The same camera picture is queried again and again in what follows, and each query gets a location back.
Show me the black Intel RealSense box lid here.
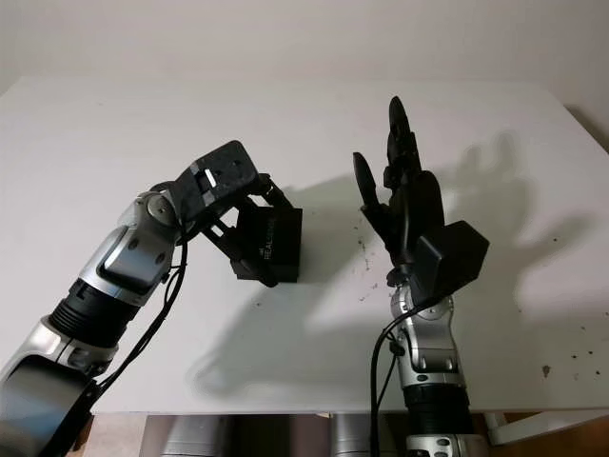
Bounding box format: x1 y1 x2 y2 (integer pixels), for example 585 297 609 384
235 208 305 268

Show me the grey right robot thigh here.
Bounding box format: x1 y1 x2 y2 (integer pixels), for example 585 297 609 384
331 413 382 457

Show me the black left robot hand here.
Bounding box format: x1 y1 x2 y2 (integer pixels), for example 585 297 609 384
202 172 297 290

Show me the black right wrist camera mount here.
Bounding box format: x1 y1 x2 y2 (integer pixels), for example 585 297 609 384
409 220 491 306

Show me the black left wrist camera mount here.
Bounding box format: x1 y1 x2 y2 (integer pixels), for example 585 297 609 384
173 140 261 225

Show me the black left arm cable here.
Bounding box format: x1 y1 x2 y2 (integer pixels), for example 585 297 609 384
70 228 189 432

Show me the white table leg frame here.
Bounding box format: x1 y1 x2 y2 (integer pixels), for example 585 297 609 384
482 411 609 447

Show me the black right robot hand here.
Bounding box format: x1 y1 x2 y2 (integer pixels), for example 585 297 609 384
351 96 447 268

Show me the grey robot thigh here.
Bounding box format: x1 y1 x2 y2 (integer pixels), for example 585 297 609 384
164 414 225 457
331 413 382 457

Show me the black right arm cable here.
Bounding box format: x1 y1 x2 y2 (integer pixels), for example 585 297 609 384
369 304 420 457

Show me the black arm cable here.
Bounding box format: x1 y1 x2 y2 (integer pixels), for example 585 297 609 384
369 304 420 457
70 228 189 432

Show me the grey left robot thigh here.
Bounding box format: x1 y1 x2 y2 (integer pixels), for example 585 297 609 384
164 414 225 457

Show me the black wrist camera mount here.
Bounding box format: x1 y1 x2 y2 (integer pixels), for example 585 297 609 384
173 140 261 225
409 220 491 306

